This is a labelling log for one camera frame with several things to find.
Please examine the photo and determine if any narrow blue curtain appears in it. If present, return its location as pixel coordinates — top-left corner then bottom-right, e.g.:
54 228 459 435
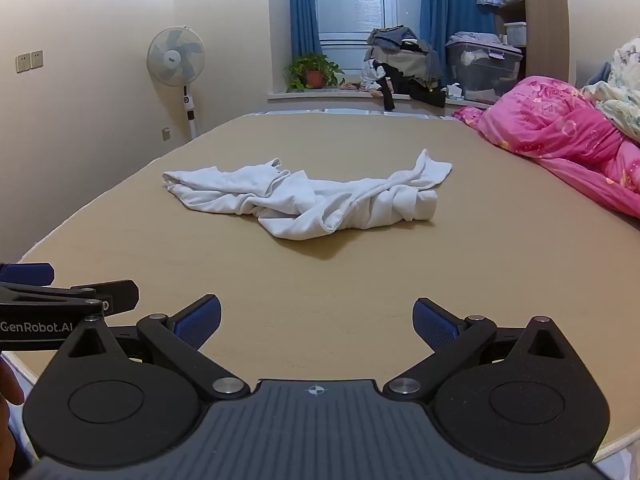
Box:
288 0 321 69

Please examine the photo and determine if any person's left hand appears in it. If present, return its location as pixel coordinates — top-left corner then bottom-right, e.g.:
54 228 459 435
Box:
0 359 25 466

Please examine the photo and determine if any white garment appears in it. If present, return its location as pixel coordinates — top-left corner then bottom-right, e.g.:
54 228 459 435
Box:
162 149 454 241

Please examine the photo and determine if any white windowsill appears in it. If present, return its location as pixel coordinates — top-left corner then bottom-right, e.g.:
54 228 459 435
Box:
267 86 496 112

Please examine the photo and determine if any pile of dark clothes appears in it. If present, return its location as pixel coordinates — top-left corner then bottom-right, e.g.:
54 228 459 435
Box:
360 25 447 112

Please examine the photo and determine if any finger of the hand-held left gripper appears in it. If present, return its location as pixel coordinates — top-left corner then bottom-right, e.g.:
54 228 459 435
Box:
0 280 140 318
0 262 55 287

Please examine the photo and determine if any blue-grey cloth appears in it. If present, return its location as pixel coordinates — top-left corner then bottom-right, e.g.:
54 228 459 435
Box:
592 62 614 92

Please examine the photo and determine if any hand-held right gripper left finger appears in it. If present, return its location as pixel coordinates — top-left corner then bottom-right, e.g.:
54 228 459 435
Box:
59 294 251 402

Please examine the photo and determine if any window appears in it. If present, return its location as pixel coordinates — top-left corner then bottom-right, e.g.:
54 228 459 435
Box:
315 0 424 74

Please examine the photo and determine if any clear plastic storage box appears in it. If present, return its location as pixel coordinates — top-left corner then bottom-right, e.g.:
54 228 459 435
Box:
444 40 524 104

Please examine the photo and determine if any white standing fan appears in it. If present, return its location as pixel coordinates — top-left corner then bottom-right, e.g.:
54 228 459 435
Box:
146 26 206 142

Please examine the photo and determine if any pink floral quilt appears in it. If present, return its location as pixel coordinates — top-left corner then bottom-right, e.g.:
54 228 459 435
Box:
452 76 640 219

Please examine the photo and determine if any white plastic container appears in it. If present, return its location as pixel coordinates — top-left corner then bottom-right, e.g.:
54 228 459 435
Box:
503 21 529 47

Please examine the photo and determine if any wooden shelf unit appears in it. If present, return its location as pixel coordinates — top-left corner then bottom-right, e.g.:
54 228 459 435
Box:
490 0 569 88

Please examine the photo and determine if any grey cloth on storage box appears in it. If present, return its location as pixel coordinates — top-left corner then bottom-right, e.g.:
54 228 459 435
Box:
446 31 507 47

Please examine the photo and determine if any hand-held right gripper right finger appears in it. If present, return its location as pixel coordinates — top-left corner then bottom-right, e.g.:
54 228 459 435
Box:
382 297 583 403

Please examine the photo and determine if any potted green plant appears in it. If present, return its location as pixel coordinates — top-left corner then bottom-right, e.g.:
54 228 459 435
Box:
283 53 346 94

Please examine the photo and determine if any white floral blanket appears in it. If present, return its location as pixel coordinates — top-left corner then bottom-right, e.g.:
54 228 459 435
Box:
580 36 640 144

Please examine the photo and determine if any wide blue curtain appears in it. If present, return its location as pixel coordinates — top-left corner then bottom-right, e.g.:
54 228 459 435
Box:
420 0 497 97

